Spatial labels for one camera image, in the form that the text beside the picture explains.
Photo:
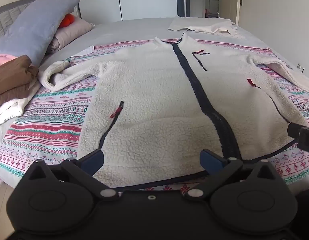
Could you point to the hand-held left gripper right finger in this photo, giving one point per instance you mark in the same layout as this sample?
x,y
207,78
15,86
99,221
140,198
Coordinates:
x,y
209,161

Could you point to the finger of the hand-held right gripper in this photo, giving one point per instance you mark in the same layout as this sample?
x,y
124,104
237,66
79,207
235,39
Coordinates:
x,y
293,129

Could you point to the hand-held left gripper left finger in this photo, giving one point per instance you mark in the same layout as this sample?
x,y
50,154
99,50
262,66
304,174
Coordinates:
x,y
95,159

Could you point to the cream fleece zip jacket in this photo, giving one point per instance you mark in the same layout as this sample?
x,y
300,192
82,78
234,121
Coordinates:
x,y
149,92

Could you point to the patterned pink green blanket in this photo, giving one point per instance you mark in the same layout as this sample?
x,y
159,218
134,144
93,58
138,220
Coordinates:
x,y
44,120

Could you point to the white fluffy cloth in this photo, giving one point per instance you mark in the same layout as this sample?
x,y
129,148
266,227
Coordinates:
x,y
9,111

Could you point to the brown folded cloth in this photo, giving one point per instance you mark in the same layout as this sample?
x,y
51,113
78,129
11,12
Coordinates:
x,y
12,77

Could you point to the pale pink pillow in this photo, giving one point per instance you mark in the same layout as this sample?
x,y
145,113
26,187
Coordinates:
x,y
72,31

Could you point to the bed with grey sheet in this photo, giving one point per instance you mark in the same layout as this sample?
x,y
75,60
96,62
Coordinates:
x,y
134,30

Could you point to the pink folded cloth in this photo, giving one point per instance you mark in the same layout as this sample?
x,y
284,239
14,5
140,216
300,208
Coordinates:
x,y
0,60

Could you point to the white door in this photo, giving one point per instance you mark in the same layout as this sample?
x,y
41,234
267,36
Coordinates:
x,y
235,3

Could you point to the beige cloth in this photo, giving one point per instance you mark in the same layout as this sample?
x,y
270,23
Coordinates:
x,y
194,23

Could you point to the orange plush toy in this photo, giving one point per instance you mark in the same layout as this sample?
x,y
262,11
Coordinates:
x,y
67,20

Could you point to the grey-blue pillow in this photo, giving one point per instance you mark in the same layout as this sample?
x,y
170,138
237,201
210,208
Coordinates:
x,y
34,27

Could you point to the grey quilted headboard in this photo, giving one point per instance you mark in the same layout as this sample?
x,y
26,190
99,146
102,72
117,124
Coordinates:
x,y
4,20

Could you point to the white and taupe wardrobe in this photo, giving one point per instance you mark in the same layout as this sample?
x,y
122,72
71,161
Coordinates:
x,y
144,0

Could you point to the white wall socket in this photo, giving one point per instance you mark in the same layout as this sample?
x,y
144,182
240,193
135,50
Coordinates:
x,y
300,68

